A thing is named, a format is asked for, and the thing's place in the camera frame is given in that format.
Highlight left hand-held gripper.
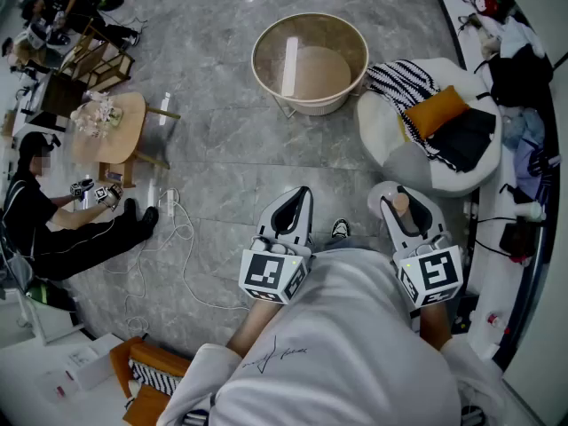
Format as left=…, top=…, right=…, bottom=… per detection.
left=238, top=186, right=315, bottom=305

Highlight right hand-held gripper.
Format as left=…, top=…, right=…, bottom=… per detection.
left=379, top=185, right=465, bottom=309

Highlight person's left forearm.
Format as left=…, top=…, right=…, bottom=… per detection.
left=225, top=299, right=285, bottom=359

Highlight person's right forearm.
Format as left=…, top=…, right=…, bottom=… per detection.
left=419, top=304, right=454, bottom=352

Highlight round glass-top table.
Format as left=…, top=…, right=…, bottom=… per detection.
left=251, top=12, right=370, bottom=117

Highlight grey cushion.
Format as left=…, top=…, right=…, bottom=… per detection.
left=383, top=142, right=434, bottom=190

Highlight person's blue jeans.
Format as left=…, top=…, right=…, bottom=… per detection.
left=323, top=236, right=378, bottom=253

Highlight black flat device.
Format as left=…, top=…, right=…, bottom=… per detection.
left=499, top=222, right=538, bottom=259

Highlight black cushion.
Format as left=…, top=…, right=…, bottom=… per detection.
left=425, top=107, right=497, bottom=173

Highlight white fluffy armchair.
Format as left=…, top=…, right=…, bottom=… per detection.
left=356, top=57, right=502, bottom=198

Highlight white cylindrical device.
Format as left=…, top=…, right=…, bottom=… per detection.
left=514, top=201, right=547, bottom=224

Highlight person's white t-shirt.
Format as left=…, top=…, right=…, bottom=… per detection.
left=157, top=246, right=502, bottom=426

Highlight orange cushion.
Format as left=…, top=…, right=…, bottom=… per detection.
left=403, top=85, right=470, bottom=140

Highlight white power strip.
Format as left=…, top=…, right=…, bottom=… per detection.
left=157, top=188, right=178, bottom=217

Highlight purple blue clothes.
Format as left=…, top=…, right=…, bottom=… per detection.
left=501, top=106, right=563, bottom=203

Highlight black white striped blanket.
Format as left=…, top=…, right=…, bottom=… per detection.
left=366, top=59, right=462, bottom=172

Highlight light wooden side table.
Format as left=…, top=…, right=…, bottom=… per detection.
left=70, top=91, right=182, bottom=189

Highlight orange chair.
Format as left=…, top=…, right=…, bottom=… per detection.
left=109, top=335, right=192, bottom=426

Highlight striped chair cushion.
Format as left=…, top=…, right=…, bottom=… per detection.
left=128, top=359, right=183, bottom=398

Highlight white window bench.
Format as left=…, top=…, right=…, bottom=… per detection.
left=428, top=0, right=561, bottom=363

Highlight pale flower bouquet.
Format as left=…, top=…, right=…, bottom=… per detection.
left=69, top=91, right=123, bottom=139

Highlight red white bag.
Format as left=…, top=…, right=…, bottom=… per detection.
left=456, top=0, right=502, bottom=17

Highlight white cardboard box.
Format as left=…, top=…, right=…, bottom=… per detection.
left=66, top=333, right=125, bottom=392

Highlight wooden shelf rack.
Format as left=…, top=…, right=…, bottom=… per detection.
left=59, top=18, right=136, bottom=93

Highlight green black bag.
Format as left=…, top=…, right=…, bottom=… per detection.
left=26, top=280, right=76, bottom=312

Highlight dark wooden cabinet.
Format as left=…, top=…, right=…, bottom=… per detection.
left=39, top=72, right=88, bottom=119

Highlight white desk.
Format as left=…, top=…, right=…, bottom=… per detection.
left=0, top=330, right=134, bottom=426

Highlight white cable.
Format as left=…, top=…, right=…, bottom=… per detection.
left=104, top=188, right=252, bottom=336

